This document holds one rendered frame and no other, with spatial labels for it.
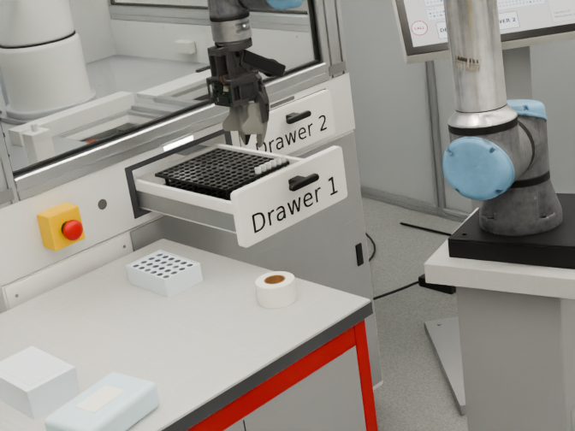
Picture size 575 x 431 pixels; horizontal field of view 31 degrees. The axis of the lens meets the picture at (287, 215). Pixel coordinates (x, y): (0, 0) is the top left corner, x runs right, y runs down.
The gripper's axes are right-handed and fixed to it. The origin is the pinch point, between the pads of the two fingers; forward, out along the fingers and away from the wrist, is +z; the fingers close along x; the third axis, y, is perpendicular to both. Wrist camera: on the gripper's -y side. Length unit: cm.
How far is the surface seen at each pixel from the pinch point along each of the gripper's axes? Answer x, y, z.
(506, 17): 0, -88, -5
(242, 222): 10.7, 15.4, 10.3
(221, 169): -9.5, 2.0, 7.4
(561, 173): -33, -167, 68
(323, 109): -21.0, -41.4, 8.0
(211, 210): 0.7, 14.2, 10.2
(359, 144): -134, -176, 74
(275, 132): -21.1, -25.0, 8.9
